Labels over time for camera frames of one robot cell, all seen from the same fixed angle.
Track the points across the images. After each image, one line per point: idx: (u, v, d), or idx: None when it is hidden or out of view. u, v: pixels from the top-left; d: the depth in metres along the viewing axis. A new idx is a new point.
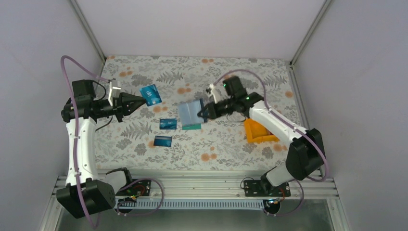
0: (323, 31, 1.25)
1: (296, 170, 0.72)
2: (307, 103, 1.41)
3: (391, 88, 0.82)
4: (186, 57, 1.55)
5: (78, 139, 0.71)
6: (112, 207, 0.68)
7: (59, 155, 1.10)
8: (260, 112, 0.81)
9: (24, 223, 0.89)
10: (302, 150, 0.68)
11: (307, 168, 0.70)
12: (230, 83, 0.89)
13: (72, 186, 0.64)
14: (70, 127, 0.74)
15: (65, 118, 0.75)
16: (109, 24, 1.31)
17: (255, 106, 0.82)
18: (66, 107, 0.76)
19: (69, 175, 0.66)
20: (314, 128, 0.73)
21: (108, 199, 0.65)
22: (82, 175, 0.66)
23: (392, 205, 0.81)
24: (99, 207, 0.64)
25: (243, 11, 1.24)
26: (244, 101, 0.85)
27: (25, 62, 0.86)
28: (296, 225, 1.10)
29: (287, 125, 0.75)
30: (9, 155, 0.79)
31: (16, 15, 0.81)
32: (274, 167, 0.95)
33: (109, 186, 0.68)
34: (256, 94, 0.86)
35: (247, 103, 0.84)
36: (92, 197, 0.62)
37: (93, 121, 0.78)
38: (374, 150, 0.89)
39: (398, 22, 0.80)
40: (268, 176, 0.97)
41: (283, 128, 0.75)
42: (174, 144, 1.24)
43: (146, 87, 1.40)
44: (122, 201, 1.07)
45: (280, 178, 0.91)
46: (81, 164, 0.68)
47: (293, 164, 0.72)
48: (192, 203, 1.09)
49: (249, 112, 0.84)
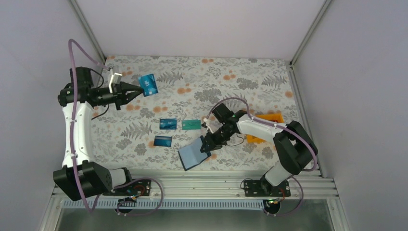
0: (324, 31, 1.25)
1: (291, 167, 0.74)
2: (307, 103, 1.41)
3: (390, 88, 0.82)
4: (186, 57, 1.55)
5: (75, 122, 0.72)
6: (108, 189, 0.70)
7: (59, 155, 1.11)
8: (246, 123, 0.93)
9: (24, 223, 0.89)
10: (285, 143, 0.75)
11: (299, 160, 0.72)
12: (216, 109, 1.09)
13: (68, 168, 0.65)
14: (66, 111, 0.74)
15: (62, 102, 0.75)
16: (109, 24, 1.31)
17: (240, 120, 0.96)
18: (62, 91, 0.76)
19: (65, 158, 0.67)
20: (294, 122, 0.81)
21: (104, 182, 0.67)
22: (79, 157, 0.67)
23: (393, 204, 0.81)
24: (96, 190, 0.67)
25: (243, 10, 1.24)
26: (231, 119, 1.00)
27: (25, 62, 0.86)
28: (296, 226, 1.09)
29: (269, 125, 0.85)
30: (8, 155, 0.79)
31: (17, 15, 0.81)
32: (272, 168, 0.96)
33: (105, 171, 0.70)
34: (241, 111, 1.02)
35: (233, 119, 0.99)
36: (89, 179, 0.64)
37: (89, 106, 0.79)
38: (374, 149, 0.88)
39: (397, 22, 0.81)
40: (267, 176, 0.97)
41: (267, 129, 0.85)
42: (174, 144, 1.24)
43: (145, 76, 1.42)
44: (122, 201, 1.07)
45: (278, 176, 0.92)
46: (78, 147, 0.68)
47: (286, 162, 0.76)
48: (192, 203, 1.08)
49: (238, 127, 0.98)
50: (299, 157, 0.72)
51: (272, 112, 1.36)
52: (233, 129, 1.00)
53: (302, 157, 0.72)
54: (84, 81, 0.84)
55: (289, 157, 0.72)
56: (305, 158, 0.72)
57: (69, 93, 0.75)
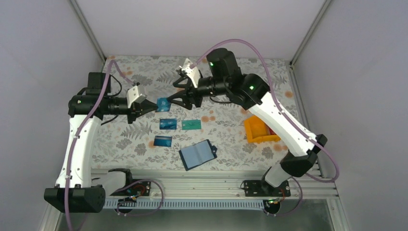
0: (323, 31, 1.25)
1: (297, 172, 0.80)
2: (307, 103, 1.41)
3: (390, 88, 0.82)
4: (186, 57, 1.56)
5: (77, 139, 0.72)
6: (99, 210, 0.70)
7: (59, 155, 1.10)
8: (270, 112, 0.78)
9: (24, 223, 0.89)
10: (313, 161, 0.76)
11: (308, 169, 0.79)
12: (222, 64, 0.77)
13: (61, 187, 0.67)
14: (73, 122, 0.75)
15: (70, 110, 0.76)
16: (109, 24, 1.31)
17: (262, 103, 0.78)
18: (73, 99, 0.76)
19: (60, 176, 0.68)
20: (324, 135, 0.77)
21: (95, 204, 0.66)
22: (72, 179, 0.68)
23: (392, 205, 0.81)
24: (85, 209, 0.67)
25: (243, 11, 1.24)
26: (245, 89, 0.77)
27: (25, 62, 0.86)
28: (296, 225, 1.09)
29: (301, 134, 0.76)
30: (7, 155, 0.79)
31: (17, 16, 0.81)
32: (270, 169, 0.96)
33: (100, 191, 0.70)
34: (257, 79, 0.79)
35: (251, 93, 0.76)
36: (77, 201, 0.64)
37: (97, 120, 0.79)
38: (374, 150, 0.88)
39: (396, 23, 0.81)
40: (267, 177, 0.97)
41: (297, 137, 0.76)
42: (174, 144, 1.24)
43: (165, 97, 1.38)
44: (122, 201, 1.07)
45: (279, 179, 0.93)
46: (74, 167, 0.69)
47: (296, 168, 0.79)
48: (192, 203, 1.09)
49: (248, 105, 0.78)
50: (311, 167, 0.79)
51: None
52: (244, 102, 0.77)
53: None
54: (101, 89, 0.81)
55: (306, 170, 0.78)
56: None
57: (79, 102, 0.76)
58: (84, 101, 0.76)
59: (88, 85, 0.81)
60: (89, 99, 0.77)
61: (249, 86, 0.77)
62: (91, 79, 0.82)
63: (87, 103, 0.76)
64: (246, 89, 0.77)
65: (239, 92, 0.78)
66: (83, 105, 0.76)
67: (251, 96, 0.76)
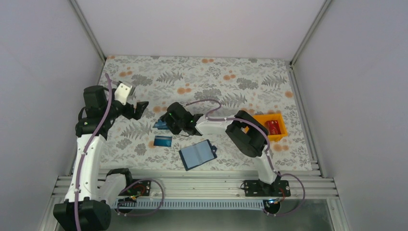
0: (323, 32, 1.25)
1: (252, 151, 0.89)
2: (308, 103, 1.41)
3: (391, 88, 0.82)
4: (186, 57, 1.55)
5: (85, 156, 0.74)
6: (105, 227, 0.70)
7: (59, 156, 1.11)
8: (201, 122, 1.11)
9: (24, 222, 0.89)
10: (240, 133, 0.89)
11: (253, 143, 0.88)
12: (175, 113, 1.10)
13: (70, 202, 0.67)
14: (81, 142, 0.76)
15: (78, 132, 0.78)
16: (109, 24, 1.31)
17: (197, 122, 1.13)
18: (79, 121, 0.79)
19: (69, 191, 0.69)
20: (240, 111, 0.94)
21: (101, 218, 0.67)
22: (82, 193, 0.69)
23: (390, 204, 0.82)
24: (92, 225, 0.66)
25: (244, 10, 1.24)
26: (190, 124, 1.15)
27: (25, 62, 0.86)
28: (296, 226, 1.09)
29: (222, 121, 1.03)
30: (7, 154, 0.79)
31: (16, 16, 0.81)
32: (257, 166, 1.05)
33: (106, 207, 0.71)
34: (197, 115, 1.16)
35: (192, 124, 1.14)
36: (86, 215, 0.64)
37: (103, 137, 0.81)
38: (373, 150, 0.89)
39: (397, 22, 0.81)
40: (260, 177, 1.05)
41: (219, 124, 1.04)
42: (174, 144, 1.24)
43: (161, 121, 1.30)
44: (122, 201, 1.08)
45: (264, 172, 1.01)
46: (82, 182, 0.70)
47: (246, 148, 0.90)
48: (192, 203, 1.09)
49: (198, 130, 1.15)
50: (254, 139, 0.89)
51: (272, 112, 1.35)
52: (193, 133, 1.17)
53: (256, 138, 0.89)
54: (98, 107, 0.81)
55: (247, 144, 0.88)
56: (256, 139, 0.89)
57: (85, 124, 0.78)
58: (91, 123, 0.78)
59: (86, 106, 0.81)
60: (95, 120, 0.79)
61: (191, 120, 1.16)
62: (86, 99, 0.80)
63: (93, 123, 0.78)
64: (190, 125, 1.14)
65: (189, 127, 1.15)
66: (88, 125, 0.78)
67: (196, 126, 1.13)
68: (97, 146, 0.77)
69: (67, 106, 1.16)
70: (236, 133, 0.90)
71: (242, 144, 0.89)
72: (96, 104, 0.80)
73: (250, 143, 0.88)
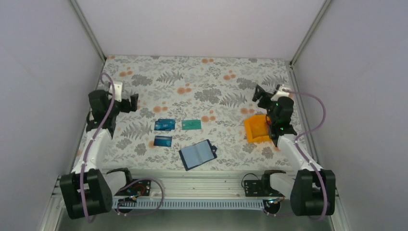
0: (323, 31, 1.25)
1: (299, 206, 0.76)
2: (307, 102, 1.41)
3: (390, 88, 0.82)
4: (186, 57, 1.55)
5: (93, 141, 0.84)
6: (106, 208, 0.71)
7: (59, 156, 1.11)
8: (286, 141, 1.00)
9: (24, 223, 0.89)
10: (307, 181, 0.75)
11: (308, 203, 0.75)
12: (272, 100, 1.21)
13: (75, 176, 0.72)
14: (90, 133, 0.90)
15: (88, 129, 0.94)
16: (109, 24, 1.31)
17: (284, 135, 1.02)
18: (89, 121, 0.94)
19: (76, 166, 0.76)
20: (330, 170, 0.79)
21: (104, 195, 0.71)
22: (87, 165, 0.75)
23: (390, 204, 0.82)
24: (95, 200, 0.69)
25: (244, 10, 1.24)
26: (276, 129, 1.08)
27: (25, 61, 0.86)
28: (295, 226, 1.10)
29: (304, 157, 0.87)
30: (8, 154, 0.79)
31: (15, 16, 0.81)
32: (280, 175, 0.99)
33: (108, 187, 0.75)
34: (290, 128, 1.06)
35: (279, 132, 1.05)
36: (90, 186, 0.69)
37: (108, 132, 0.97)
38: (373, 150, 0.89)
39: (397, 22, 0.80)
40: (273, 174, 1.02)
41: (299, 160, 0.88)
42: (174, 144, 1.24)
43: (162, 121, 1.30)
44: (122, 201, 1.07)
45: (277, 183, 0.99)
46: (89, 158, 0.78)
47: (297, 197, 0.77)
48: (192, 203, 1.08)
49: (278, 141, 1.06)
50: (309, 199, 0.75)
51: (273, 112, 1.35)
52: (273, 137, 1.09)
53: (311, 200, 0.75)
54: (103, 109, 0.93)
55: (302, 198, 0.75)
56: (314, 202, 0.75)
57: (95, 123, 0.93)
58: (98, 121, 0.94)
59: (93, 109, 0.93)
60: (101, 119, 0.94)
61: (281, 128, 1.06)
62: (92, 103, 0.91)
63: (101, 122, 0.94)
64: (277, 129, 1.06)
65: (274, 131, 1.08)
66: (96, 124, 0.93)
67: (279, 134, 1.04)
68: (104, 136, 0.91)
69: (67, 106, 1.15)
70: (305, 179, 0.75)
71: (299, 194, 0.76)
72: (102, 108, 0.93)
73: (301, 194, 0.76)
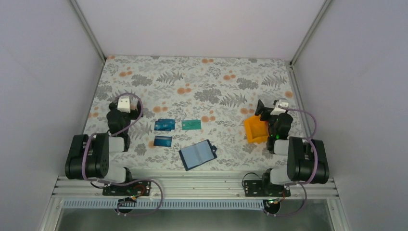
0: (323, 31, 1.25)
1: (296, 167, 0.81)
2: (307, 103, 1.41)
3: (390, 88, 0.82)
4: (186, 57, 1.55)
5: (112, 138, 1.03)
6: (100, 171, 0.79)
7: (60, 156, 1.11)
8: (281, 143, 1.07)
9: (24, 223, 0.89)
10: (298, 144, 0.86)
11: (302, 163, 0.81)
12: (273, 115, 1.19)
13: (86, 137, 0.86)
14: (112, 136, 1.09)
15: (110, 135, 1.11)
16: (109, 25, 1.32)
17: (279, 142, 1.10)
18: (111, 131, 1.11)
19: None
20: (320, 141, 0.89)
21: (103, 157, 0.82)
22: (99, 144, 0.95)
23: (390, 204, 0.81)
24: (94, 158, 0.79)
25: (244, 10, 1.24)
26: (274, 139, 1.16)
27: (25, 61, 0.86)
28: (296, 226, 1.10)
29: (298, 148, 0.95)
30: (8, 154, 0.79)
31: (15, 16, 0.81)
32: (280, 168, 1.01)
33: (108, 157, 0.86)
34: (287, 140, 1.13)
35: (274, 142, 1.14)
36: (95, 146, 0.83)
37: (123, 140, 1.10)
38: (373, 150, 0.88)
39: (397, 22, 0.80)
40: (273, 170, 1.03)
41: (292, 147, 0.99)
42: (174, 144, 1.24)
43: (162, 121, 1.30)
44: (122, 201, 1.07)
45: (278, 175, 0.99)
46: None
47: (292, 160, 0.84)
48: (192, 203, 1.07)
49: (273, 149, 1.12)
50: (303, 163, 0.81)
51: None
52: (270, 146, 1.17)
53: (305, 164, 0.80)
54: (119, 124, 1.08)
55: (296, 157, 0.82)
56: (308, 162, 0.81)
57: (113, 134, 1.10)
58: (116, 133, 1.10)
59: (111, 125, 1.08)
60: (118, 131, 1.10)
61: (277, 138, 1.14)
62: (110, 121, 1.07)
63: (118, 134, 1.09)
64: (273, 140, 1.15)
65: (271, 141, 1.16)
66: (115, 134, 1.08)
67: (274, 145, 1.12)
68: (113, 141, 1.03)
69: (67, 106, 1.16)
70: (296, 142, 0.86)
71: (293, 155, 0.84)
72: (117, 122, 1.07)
73: (296, 155, 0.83)
